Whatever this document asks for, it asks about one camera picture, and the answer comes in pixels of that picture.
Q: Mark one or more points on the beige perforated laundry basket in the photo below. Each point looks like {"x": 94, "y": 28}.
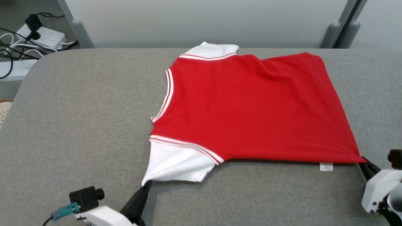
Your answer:
{"x": 3, "y": 113}

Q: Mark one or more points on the grey metal frame with casters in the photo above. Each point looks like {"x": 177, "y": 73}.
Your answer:
{"x": 383, "y": 22}

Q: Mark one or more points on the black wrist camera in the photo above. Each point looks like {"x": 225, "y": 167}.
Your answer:
{"x": 396, "y": 158}
{"x": 84, "y": 198}

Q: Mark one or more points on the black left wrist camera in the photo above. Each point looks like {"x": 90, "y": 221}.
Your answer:
{"x": 84, "y": 198}

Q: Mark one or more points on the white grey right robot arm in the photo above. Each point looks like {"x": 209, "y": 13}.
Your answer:
{"x": 396, "y": 197}

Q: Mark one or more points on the grey partition foot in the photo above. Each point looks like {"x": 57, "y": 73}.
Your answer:
{"x": 329, "y": 36}
{"x": 350, "y": 34}
{"x": 81, "y": 33}

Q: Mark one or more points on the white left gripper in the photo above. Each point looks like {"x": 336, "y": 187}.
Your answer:
{"x": 103, "y": 216}

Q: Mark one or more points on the red jersey shirt white sleeves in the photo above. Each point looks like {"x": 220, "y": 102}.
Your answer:
{"x": 251, "y": 110}

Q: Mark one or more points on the grey metal stand leg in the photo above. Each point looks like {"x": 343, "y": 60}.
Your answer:
{"x": 204, "y": 18}

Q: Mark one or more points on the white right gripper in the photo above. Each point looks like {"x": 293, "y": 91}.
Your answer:
{"x": 377, "y": 191}

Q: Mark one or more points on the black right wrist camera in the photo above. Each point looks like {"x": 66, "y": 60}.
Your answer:
{"x": 396, "y": 158}

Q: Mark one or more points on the black plug adapter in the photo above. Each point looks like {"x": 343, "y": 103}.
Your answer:
{"x": 33, "y": 22}

